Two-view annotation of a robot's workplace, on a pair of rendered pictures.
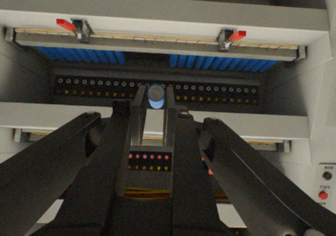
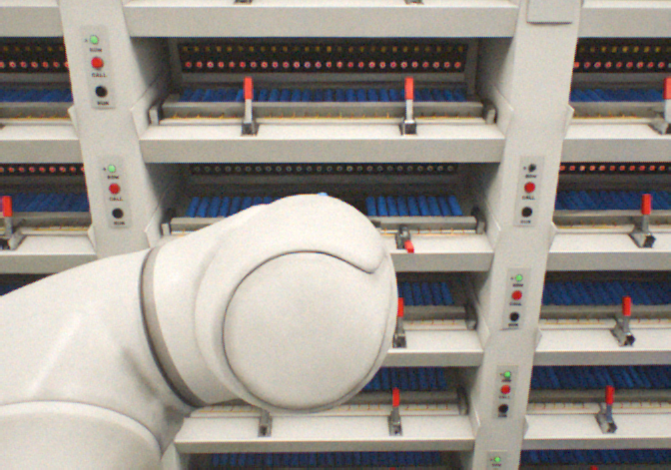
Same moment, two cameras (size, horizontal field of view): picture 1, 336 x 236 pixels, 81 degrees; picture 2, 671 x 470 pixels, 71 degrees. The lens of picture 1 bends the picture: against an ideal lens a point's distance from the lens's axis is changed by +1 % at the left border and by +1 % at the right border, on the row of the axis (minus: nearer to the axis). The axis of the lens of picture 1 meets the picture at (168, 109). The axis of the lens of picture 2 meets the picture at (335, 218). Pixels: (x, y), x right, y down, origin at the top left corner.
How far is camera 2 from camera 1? 46 cm
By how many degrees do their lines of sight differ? 26
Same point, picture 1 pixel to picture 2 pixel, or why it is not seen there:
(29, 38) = (461, 225)
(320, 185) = (105, 78)
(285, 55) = (184, 224)
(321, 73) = (146, 213)
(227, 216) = (219, 21)
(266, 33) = not seen: hidden behind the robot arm
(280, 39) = not seen: hidden behind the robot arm
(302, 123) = (150, 155)
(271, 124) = (187, 153)
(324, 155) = (113, 118)
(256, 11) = not seen: hidden behind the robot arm
